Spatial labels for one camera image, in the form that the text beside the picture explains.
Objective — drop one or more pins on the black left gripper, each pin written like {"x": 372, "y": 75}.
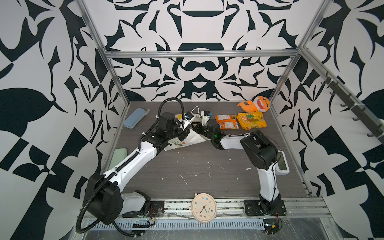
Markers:
{"x": 184, "y": 132}

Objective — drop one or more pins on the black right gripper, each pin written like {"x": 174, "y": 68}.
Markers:
{"x": 198, "y": 128}

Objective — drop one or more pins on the orange snack packet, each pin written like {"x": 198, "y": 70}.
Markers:
{"x": 227, "y": 122}

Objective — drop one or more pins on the white green paper bag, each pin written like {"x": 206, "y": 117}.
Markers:
{"x": 193, "y": 138}

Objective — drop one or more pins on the yellow snack packet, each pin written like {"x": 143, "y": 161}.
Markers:
{"x": 251, "y": 120}

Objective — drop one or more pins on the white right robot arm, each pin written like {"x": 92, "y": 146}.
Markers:
{"x": 264, "y": 155}

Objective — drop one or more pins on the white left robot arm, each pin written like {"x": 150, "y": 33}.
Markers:
{"x": 103, "y": 199}

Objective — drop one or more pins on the orange shark plush toy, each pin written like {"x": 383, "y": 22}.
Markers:
{"x": 259, "y": 104}

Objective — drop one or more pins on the light green tray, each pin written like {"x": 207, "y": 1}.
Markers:
{"x": 118, "y": 156}

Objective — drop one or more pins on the round wooden clock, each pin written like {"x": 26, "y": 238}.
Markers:
{"x": 204, "y": 207}

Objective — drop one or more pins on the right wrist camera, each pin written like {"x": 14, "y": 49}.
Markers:
{"x": 206, "y": 116}

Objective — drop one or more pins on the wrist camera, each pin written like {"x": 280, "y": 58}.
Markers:
{"x": 189, "y": 116}
{"x": 206, "y": 116}

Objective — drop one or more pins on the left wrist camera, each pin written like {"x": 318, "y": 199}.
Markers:
{"x": 189, "y": 116}

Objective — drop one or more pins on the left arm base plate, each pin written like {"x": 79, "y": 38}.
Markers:
{"x": 151, "y": 209}

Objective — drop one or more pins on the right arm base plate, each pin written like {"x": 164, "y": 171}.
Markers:
{"x": 263, "y": 207}

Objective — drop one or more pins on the wall hook rail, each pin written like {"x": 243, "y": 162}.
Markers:
{"x": 361, "y": 111}

